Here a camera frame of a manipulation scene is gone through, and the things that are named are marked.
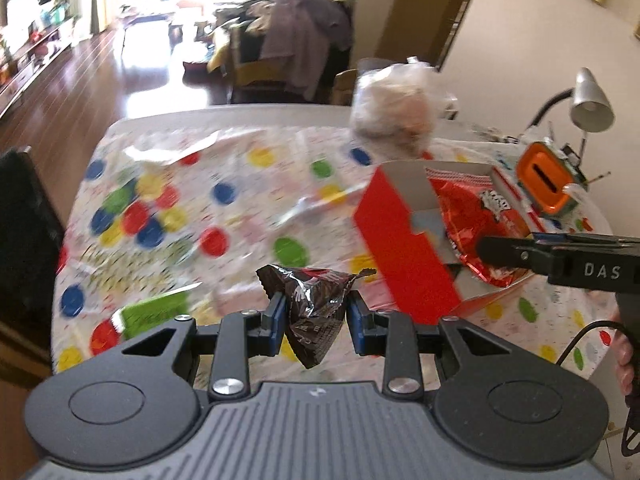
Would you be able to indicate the silver desk lamp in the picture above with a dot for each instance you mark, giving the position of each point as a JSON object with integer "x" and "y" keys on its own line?
{"x": 590, "y": 100}

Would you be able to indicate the red cardboard box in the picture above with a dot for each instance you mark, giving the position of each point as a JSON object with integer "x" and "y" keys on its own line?
{"x": 400, "y": 255}

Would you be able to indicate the person's right hand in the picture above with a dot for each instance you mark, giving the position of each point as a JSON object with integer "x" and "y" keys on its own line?
{"x": 624, "y": 355}

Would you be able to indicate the shiny red snack packet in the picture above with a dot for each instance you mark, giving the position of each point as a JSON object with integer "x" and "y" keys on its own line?
{"x": 475, "y": 215}

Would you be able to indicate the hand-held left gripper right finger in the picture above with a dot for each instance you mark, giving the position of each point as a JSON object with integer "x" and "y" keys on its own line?
{"x": 357, "y": 325}

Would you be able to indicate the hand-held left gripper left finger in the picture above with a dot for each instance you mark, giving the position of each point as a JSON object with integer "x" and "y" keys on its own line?
{"x": 276, "y": 325}

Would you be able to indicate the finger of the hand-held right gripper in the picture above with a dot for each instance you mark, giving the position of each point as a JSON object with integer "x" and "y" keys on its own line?
{"x": 505, "y": 252}

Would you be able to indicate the clear plastic bag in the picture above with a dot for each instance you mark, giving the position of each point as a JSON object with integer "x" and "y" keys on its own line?
{"x": 395, "y": 105}

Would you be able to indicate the dotted party tablecloth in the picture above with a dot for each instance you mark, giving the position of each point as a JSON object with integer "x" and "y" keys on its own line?
{"x": 225, "y": 210}

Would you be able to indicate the chair piled with clothes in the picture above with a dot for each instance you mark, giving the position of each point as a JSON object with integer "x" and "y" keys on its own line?
{"x": 295, "y": 35}

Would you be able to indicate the low cabinet with ornaments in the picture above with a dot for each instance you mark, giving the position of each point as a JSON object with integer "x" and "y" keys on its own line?
{"x": 30, "y": 60}

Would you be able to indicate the green snack packet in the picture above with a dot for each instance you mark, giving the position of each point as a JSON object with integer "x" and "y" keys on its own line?
{"x": 150, "y": 312}

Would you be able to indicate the white paper sheet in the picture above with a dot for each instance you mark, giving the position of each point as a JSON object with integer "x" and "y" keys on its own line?
{"x": 170, "y": 150}

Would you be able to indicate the dark brown candy packet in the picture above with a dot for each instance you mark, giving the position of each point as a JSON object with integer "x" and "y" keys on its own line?
{"x": 315, "y": 310}

